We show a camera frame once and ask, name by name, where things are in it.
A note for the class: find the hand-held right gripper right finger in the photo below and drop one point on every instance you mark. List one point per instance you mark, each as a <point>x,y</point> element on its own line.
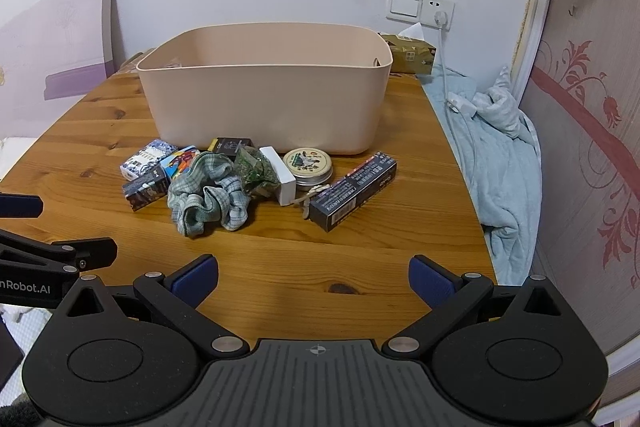
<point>431,281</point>

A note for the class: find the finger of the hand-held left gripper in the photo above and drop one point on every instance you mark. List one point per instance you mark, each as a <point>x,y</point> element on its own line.
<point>20,206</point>
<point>95,252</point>

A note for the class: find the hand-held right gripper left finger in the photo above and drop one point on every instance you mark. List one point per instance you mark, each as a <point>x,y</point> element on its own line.
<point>196,281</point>

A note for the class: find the green checked scrunchie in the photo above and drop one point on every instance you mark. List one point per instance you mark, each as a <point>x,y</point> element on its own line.
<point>200,207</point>

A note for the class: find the small dark printed box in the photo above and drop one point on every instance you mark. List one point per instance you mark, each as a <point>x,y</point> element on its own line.
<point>145,192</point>

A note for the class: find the blue white patterned box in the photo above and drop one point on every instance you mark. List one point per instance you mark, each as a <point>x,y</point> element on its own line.
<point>147,158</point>

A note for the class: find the colourful card box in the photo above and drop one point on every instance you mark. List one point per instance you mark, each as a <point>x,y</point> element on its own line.
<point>179,162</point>

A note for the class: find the green mesh sachet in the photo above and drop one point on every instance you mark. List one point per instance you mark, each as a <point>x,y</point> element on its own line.
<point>255,172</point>

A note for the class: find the white card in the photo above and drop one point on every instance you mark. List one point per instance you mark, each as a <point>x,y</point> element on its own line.
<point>281,181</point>

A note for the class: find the black box with yellow edge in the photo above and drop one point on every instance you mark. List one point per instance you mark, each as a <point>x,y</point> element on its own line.
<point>230,145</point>

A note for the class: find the round metal tin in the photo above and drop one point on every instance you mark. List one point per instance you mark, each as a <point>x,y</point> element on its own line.
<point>306,163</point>

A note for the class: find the beige plastic storage bin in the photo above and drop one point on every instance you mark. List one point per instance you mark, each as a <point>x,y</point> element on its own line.
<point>260,107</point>

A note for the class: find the white cloth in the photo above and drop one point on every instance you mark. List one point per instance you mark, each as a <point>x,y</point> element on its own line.
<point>25,332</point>

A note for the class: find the light blue blanket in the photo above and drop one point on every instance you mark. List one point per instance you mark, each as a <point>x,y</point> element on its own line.
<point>505,177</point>

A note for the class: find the white charger adapter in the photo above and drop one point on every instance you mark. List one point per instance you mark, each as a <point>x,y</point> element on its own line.
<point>462,105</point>

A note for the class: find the brown tissue box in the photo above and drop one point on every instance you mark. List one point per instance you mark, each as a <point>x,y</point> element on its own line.
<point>412,54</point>

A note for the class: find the white plug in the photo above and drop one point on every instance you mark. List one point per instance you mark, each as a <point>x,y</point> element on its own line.
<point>441,19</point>

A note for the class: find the floral patterned headboard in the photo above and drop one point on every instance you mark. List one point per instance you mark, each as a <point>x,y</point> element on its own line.
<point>590,57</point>

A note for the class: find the white wall switch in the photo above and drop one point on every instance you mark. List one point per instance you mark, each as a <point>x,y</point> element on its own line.
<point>404,3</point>

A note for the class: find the white wall socket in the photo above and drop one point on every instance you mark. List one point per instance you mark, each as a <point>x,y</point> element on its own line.
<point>442,2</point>

